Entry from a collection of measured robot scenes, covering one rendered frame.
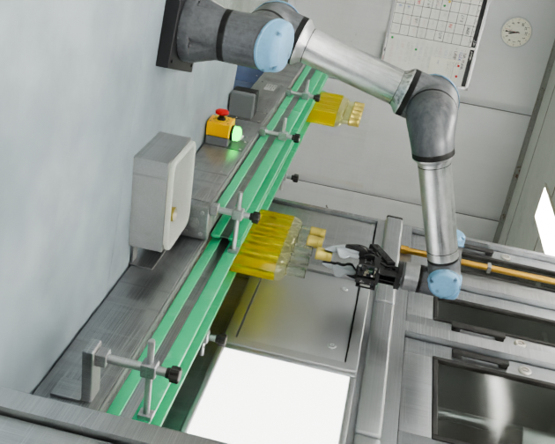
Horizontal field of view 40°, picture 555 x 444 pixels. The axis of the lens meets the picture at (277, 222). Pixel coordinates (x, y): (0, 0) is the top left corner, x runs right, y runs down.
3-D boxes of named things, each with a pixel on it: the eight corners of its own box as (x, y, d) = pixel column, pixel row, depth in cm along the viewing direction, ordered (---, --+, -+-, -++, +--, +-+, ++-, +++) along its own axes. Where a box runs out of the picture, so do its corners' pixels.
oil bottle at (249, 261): (203, 266, 196) (284, 284, 194) (206, 247, 194) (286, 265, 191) (210, 255, 201) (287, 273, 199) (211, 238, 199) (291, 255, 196)
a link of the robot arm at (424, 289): (462, 265, 200) (455, 292, 204) (422, 256, 201) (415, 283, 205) (463, 280, 193) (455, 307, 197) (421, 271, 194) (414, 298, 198)
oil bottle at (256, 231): (216, 245, 206) (292, 261, 204) (218, 226, 204) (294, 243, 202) (221, 235, 211) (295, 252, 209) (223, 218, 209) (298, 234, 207)
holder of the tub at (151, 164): (127, 265, 174) (159, 272, 173) (133, 156, 162) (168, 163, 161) (152, 233, 189) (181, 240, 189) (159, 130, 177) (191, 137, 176)
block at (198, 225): (179, 236, 190) (205, 242, 189) (181, 203, 186) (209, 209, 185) (182, 230, 193) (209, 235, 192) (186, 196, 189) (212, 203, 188)
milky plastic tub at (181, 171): (129, 247, 172) (166, 255, 171) (135, 156, 162) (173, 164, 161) (155, 215, 187) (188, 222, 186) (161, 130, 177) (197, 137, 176)
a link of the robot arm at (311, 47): (249, 0, 170) (468, 103, 169) (265, -12, 183) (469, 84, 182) (232, 48, 176) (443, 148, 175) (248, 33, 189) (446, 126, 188)
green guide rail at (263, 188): (210, 236, 194) (240, 243, 193) (210, 233, 193) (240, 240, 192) (312, 70, 348) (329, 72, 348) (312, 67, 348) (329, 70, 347)
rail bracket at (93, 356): (49, 403, 134) (171, 432, 131) (49, 325, 126) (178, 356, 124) (62, 386, 138) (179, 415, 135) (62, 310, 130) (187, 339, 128)
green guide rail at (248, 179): (212, 210, 190) (243, 218, 189) (213, 207, 190) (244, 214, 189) (314, 54, 345) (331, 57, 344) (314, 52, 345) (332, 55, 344)
